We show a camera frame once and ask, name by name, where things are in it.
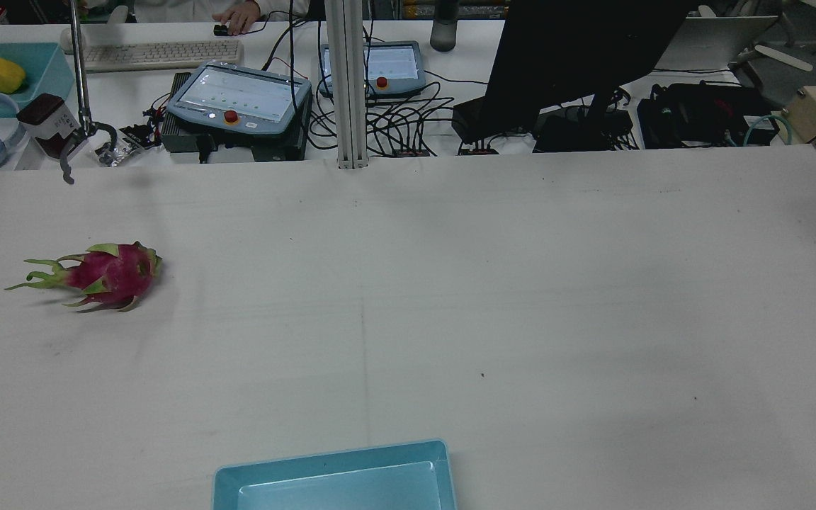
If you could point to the pink dragon fruit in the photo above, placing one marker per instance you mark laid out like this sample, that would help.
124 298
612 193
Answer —
114 275

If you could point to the grey usb hub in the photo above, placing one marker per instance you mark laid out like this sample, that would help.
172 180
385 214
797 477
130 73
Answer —
408 151
479 150

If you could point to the small grey teach pendant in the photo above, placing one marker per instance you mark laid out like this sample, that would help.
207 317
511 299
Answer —
397 67

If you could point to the black box under pendant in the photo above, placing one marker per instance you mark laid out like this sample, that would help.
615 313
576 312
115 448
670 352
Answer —
252 145

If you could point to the black monitor base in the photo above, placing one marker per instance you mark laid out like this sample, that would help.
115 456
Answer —
585 131

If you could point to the grey drinking bottle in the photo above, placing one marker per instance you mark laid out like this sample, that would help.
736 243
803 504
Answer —
443 28

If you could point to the large grey teach pendant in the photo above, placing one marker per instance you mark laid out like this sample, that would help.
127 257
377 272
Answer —
238 95

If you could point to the light blue plastic bin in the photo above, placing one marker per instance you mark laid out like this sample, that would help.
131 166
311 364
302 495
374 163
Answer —
337 482

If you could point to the black computer monitor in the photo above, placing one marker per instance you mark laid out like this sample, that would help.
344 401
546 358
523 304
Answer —
578 57

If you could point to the person in white coat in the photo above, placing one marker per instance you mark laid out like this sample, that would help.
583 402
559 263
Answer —
241 15

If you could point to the black computer mouse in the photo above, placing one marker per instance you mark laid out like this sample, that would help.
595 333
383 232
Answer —
220 30

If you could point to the clear plastic bag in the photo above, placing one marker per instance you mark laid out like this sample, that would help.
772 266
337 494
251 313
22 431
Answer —
119 151

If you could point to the white computer keyboard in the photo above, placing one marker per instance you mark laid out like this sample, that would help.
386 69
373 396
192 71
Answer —
160 54

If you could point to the black bag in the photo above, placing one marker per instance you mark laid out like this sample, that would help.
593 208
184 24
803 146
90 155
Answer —
698 117

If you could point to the metal reach grabber tool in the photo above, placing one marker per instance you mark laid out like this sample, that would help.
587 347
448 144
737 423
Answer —
79 71

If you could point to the white box dark red lid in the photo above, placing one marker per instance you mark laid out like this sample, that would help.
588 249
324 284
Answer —
50 124

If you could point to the white computer mouse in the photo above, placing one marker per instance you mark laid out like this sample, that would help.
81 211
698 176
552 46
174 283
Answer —
68 41

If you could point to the shallow light blue tray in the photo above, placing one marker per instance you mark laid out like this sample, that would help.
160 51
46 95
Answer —
50 71

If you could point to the grey office chair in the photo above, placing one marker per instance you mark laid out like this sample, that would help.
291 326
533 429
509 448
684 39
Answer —
790 71

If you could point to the yellow bell pepper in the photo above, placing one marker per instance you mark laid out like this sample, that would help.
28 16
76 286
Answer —
1 74

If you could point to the aluminium profile post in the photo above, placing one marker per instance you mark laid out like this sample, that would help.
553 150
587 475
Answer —
348 85

